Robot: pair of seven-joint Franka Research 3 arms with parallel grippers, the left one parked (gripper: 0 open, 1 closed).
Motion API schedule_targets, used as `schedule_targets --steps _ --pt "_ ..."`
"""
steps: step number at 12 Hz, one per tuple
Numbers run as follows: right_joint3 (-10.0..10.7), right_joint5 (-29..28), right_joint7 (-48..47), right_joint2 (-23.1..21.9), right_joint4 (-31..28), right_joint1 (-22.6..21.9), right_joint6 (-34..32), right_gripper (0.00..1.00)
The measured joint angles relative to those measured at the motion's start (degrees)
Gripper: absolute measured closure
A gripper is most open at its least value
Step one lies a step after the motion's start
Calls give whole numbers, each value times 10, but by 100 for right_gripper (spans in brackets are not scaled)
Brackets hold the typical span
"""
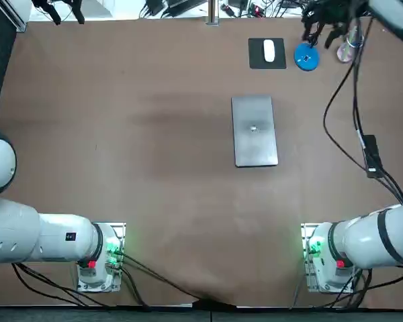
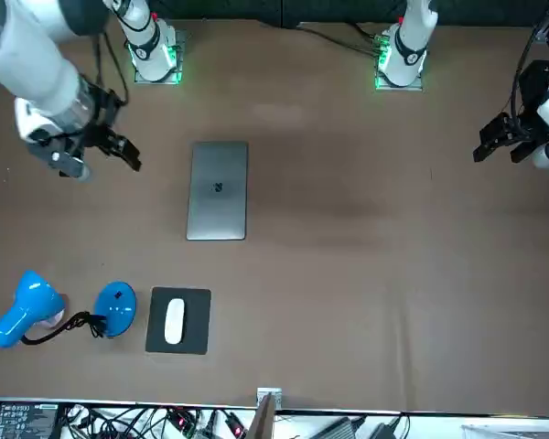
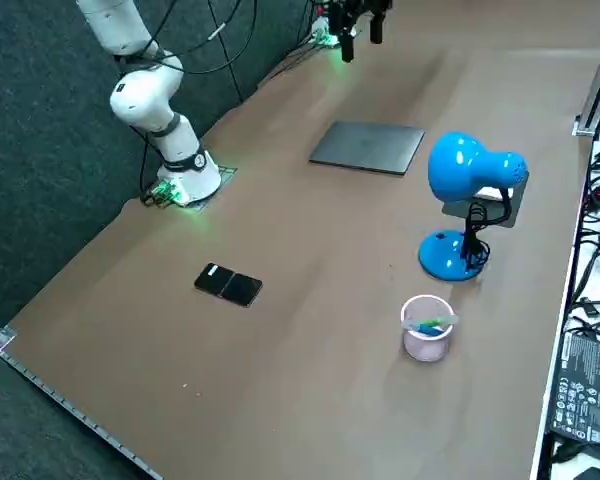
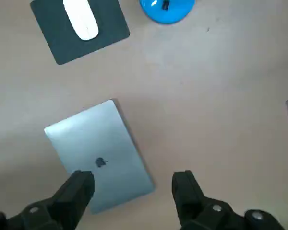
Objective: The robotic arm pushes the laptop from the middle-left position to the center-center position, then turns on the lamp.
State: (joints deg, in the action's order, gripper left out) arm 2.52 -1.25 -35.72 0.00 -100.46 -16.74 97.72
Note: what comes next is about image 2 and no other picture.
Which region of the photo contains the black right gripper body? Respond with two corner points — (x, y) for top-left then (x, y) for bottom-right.
(68, 82), (125, 148)

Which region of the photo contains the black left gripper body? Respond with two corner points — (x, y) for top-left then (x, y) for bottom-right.
(511, 59), (549, 143)

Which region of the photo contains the silver laptop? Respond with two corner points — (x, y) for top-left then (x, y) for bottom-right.
(185, 141), (250, 242)

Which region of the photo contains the blue desk lamp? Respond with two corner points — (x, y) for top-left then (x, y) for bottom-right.
(0, 269), (138, 349)

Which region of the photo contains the white computer mouse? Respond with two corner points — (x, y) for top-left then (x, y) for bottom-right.
(164, 298), (187, 345)

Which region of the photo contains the black mouse pad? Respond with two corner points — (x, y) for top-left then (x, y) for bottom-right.
(145, 286), (212, 356)

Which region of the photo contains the black labelled power adapter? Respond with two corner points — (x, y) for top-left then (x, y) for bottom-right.
(0, 402), (59, 439)

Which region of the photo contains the socket adapter with red light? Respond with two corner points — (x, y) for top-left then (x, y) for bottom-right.
(168, 411), (198, 435)
(223, 413), (248, 438)

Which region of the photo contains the dark power brick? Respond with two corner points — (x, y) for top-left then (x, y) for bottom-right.
(310, 415), (362, 439)
(370, 415), (411, 439)

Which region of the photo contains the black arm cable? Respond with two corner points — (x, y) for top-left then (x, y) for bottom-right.
(91, 34), (102, 88)
(511, 0), (549, 138)
(101, 34), (130, 107)

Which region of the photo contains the black base cable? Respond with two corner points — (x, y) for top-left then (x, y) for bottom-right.
(296, 22), (385, 59)

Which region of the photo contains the aluminium frame profile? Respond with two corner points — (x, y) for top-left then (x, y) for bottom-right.
(460, 423), (549, 439)

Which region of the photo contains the aluminium camera post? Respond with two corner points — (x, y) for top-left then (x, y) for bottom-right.
(248, 387), (284, 439)

